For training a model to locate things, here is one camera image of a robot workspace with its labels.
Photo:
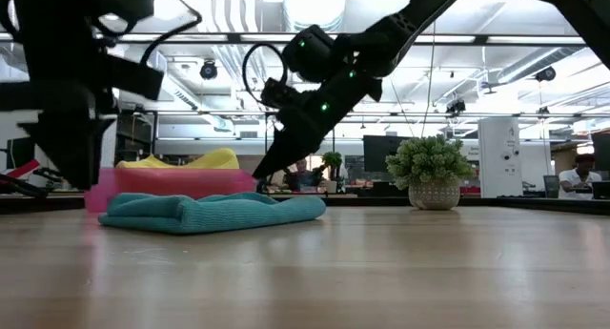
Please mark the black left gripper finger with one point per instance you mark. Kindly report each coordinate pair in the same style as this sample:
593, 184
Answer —
71, 152

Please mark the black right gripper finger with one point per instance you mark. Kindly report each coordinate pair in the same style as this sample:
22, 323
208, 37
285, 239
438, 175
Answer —
286, 155

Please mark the yellow microfiber towel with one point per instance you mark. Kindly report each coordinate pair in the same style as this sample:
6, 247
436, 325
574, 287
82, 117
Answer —
214, 159

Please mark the blue microfiber towel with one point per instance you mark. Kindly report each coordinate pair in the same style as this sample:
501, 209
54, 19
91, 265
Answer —
214, 214

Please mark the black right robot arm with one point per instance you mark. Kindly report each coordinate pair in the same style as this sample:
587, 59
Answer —
405, 19

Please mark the black background robot arm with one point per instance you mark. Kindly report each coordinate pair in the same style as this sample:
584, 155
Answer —
24, 187

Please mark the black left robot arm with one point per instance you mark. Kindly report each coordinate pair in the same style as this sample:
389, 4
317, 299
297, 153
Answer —
57, 33

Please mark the small green potted plant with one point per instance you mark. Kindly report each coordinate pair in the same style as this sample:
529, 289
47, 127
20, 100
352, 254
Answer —
332, 159

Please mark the red and white board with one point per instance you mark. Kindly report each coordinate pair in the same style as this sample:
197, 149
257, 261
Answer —
26, 169

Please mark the black monitor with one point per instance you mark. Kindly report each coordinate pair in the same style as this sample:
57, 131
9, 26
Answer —
14, 152

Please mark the large black screen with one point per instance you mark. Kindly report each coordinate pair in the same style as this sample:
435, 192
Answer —
381, 152

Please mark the pink translucent plastic tray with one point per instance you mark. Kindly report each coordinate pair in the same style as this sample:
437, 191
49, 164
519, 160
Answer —
190, 183

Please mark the green artificial potted plant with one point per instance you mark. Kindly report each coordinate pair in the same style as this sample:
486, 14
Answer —
429, 162

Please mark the black ceiling spotlight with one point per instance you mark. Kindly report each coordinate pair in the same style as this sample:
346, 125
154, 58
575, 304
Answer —
546, 74
209, 70
456, 107

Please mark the black overhead beam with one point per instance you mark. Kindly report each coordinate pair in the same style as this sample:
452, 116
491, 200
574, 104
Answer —
481, 39

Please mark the white pillar with sockets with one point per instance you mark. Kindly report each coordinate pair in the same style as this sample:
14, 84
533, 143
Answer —
500, 152

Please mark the grey chair back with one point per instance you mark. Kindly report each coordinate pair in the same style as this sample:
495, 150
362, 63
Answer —
552, 186

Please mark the dark cabinet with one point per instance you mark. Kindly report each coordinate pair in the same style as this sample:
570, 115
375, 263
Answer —
601, 149

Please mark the black laptop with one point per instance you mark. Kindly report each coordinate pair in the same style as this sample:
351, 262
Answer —
601, 191

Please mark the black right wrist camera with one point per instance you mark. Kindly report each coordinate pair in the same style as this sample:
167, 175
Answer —
278, 93

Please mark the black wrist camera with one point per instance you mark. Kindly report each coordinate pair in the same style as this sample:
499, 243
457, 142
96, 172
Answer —
278, 93
138, 81

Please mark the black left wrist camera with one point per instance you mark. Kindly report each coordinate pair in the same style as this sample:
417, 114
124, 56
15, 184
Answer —
138, 81

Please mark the black background table frame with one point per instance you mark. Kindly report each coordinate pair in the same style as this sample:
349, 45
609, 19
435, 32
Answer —
209, 113

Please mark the black aluminium rig frame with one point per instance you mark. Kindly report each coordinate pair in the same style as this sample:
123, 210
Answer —
524, 205

